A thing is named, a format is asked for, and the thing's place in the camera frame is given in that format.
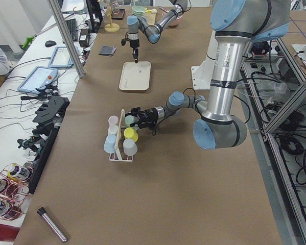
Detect grey folded cloth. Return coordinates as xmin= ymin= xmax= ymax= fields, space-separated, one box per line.
xmin=99 ymin=45 xmax=116 ymax=56

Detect white wire cup rack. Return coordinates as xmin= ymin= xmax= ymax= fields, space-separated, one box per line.
xmin=109 ymin=109 xmax=134 ymax=162

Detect blue teach pendant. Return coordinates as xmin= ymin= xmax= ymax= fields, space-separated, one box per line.
xmin=48 ymin=46 xmax=73 ymax=69
xmin=17 ymin=66 xmax=58 ymax=94

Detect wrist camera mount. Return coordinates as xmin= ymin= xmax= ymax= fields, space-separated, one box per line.
xmin=121 ymin=38 xmax=130 ymax=46

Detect pink cup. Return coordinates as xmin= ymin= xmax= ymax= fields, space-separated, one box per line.
xmin=108 ymin=115 xmax=119 ymax=126

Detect light blue cup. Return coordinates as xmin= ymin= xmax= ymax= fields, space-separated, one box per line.
xmin=103 ymin=135 xmax=116 ymax=154

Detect wooden mug tree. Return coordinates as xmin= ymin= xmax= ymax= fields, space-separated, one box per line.
xmin=102 ymin=1 xmax=120 ymax=33

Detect grey cup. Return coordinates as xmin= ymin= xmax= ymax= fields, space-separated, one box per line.
xmin=123 ymin=138 xmax=138 ymax=156

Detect yellow cup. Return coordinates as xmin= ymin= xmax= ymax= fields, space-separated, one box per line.
xmin=124 ymin=128 xmax=138 ymax=142

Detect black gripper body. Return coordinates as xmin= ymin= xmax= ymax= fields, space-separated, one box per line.
xmin=130 ymin=39 xmax=139 ymax=58
xmin=140 ymin=108 xmax=158 ymax=129

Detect wooden cutting board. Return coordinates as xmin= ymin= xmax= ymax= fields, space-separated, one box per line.
xmin=144 ymin=12 xmax=156 ymax=26

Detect green cup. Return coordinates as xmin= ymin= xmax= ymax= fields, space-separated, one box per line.
xmin=125 ymin=115 xmax=138 ymax=128

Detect stacked green bowls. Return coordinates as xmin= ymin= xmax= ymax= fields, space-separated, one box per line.
xmin=132 ymin=6 xmax=147 ymax=16

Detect cream cup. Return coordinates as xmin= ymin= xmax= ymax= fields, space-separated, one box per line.
xmin=108 ymin=125 xmax=119 ymax=135

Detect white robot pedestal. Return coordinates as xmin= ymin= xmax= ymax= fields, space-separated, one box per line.
xmin=191 ymin=30 xmax=218 ymax=90

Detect pink bowl with ice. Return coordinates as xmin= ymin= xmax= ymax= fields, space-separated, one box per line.
xmin=168 ymin=15 xmax=184 ymax=28

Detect black slotted stand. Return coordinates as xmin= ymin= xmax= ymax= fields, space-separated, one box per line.
xmin=32 ymin=96 xmax=70 ymax=136

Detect metal tube black cap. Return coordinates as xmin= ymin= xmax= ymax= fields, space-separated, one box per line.
xmin=37 ymin=207 xmax=68 ymax=242

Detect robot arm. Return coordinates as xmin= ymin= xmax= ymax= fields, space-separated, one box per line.
xmin=121 ymin=0 xmax=188 ymax=63
xmin=130 ymin=1 xmax=290 ymax=150

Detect blue teach pendant near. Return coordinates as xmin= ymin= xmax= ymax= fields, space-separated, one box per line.
xmin=17 ymin=66 xmax=58 ymax=94

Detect aluminium frame post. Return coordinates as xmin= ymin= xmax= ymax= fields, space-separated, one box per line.
xmin=48 ymin=0 xmax=85 ymax=78

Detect black computer mouse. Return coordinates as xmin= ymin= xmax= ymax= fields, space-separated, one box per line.
xmin=44 ymin=40 xmax=56 ymax=47

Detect cream rabbit tray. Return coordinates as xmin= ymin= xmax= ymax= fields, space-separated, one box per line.
xmin=119 ymin=61 xmax=151 ymax=91

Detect black keyboard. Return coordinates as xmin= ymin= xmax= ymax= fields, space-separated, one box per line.
xmin=65 ymin=18 xmax=78 ymax=41

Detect blue teach pendant far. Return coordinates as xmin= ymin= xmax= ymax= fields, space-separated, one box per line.
xmin=48 ymin=46 xmax=73 ymax=69

